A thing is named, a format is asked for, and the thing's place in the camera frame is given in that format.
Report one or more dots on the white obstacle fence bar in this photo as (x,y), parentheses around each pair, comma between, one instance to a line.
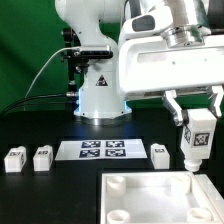
(212,193)

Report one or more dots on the white sheet with tags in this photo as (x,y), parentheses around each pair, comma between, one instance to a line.
(101,149)

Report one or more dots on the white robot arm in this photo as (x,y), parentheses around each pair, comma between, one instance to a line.
(97,24)

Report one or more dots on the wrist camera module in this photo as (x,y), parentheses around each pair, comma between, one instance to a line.
(146,25)

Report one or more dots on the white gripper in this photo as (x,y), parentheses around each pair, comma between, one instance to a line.
(147,68)

